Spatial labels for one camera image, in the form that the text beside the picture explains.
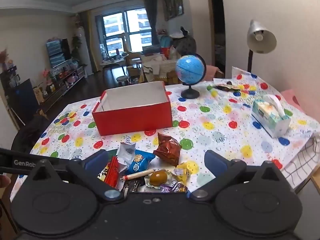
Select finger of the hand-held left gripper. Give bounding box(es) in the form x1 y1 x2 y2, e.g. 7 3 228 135
0 148 72 161

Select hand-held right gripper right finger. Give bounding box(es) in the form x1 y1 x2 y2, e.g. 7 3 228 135
186 149 286 203

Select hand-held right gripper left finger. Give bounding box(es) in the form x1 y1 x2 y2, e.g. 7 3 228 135
29 149 125 204

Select red yellow snack packet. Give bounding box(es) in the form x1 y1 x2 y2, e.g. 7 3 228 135
97 156 119 189

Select white silver snack packet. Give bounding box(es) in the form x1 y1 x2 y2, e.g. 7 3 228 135
117 141 137 173

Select yellow candy packet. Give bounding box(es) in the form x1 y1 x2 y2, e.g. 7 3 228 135
174 162 198 184

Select blue cookie packet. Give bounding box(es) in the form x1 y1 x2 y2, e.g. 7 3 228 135
125 149 156 176

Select sausage stick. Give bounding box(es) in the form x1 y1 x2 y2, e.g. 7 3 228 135
121 169 155 180

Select black snack packet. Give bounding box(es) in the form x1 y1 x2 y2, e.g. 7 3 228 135
121 180 145 193

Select brown snack packet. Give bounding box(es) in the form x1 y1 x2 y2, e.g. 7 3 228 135
153 132 182 167

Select purple foil candy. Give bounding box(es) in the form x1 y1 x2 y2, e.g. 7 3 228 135
160 182 188 193

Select red cardboard box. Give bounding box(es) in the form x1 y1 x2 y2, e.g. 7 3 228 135
91 81 173 136

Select person's left hand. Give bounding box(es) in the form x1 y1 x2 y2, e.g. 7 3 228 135
0 175 12 189

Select black bag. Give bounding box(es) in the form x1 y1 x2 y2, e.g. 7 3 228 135
11 110 59 153

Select balloon print tablecloth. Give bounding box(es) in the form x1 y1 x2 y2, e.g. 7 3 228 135
10 66 320 200

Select dark cabinet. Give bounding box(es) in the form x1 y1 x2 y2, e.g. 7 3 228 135
0 65 41 123

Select tissue pack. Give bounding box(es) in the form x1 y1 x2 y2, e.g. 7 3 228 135
251 94 292 138

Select dark snack wrapper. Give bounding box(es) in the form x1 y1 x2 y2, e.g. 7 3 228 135
214 80 242 92

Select wooden tv cabinet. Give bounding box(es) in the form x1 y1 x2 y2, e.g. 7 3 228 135
37 65 84 105

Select checked cloth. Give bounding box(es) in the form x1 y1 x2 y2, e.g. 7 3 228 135
281 132 320 189

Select blue globe on black stand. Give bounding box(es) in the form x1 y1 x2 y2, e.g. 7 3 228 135
175 53 207 99

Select pink cloth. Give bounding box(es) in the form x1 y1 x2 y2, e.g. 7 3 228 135
280 89 304 113

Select coffee table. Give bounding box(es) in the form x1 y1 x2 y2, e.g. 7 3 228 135
100 54 129 74

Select television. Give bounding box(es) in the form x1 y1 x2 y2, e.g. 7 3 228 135
46 38 72 68

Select white standing air conditioner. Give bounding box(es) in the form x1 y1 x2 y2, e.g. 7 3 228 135
76 26 92 78

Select sofa with cream cover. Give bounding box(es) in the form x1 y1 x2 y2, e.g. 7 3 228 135
141 52 183 84

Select pile of clothes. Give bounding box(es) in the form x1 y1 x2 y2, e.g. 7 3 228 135
172 26 197 55

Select silver desk lamp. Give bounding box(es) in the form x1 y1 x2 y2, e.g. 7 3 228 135
246 19 277 73

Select window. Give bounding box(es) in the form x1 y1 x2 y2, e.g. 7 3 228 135
95 7 153 58

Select grey curtain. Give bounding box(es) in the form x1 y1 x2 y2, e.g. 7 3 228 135
144 0 160 47

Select framed wall pictures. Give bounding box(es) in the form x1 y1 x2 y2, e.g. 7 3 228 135
163 0 184 22

